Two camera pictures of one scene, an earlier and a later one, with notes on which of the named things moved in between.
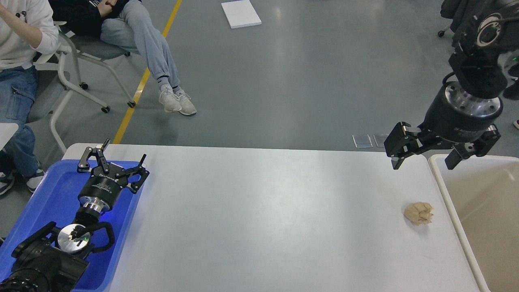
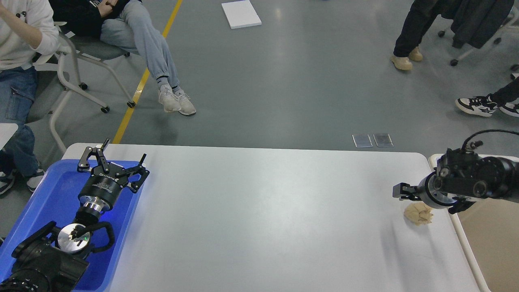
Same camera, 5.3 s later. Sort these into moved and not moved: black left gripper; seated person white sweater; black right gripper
Moved: black right gripper
Not moved: black left gripper; seated person white sweater
